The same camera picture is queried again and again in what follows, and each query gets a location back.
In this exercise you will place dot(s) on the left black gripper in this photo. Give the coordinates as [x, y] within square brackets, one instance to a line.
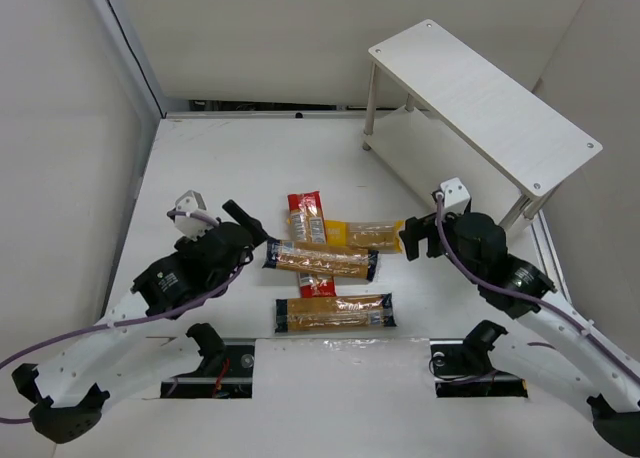
[242, 231]

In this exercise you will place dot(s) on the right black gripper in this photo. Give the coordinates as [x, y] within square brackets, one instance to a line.
[430, 235]

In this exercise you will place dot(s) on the red spaghetti bag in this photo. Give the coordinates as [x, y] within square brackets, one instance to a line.
[306, 221]

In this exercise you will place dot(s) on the dark blue spaghetti bag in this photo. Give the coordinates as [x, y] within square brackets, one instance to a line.
[321, 259]

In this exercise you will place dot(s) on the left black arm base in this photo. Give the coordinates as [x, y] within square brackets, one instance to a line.
[224, 372]

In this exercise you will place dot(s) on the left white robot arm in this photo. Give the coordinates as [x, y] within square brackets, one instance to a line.
[72, 391]

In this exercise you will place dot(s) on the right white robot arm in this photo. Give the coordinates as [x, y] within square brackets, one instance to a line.
[577, 364]

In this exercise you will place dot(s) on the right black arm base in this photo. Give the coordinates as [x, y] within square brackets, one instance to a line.
[461, 367]

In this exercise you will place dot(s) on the white two-tier shelf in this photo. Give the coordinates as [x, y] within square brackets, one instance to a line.
[438, 110]

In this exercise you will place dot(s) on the yellow spaghetti bag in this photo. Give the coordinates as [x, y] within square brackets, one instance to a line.
[380, 236]

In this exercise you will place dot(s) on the blue spaghetti bag front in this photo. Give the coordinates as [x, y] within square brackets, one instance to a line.
[334, 314]

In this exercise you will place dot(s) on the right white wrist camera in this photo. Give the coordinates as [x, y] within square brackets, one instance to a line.
[453, 196]

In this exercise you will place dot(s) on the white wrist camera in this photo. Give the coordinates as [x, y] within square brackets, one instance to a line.
[453, 196]
[190, 216]

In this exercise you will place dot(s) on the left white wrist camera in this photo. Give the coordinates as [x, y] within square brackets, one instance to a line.
[190, 216]

